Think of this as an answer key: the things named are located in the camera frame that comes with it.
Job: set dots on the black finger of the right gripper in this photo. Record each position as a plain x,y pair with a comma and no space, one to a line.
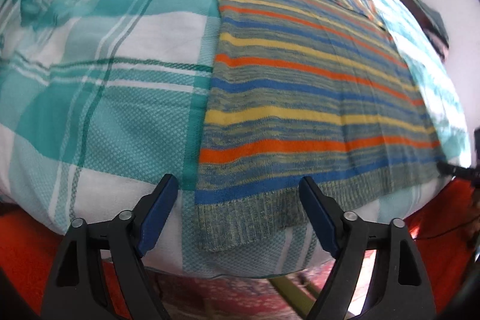
470,174
476,139

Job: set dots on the teal white plaid bedspread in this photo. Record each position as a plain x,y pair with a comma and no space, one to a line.
101,98

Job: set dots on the striped knit sweater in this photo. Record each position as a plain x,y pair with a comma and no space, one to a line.
305,88

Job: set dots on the dark wooden nightstand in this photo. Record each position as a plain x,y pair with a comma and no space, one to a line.
419,14

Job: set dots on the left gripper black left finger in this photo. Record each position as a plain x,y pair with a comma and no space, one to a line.
77,287

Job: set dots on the orange red trousers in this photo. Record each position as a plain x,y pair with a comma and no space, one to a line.
445,232

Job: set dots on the patterned floral rug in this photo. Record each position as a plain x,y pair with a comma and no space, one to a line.
227,298

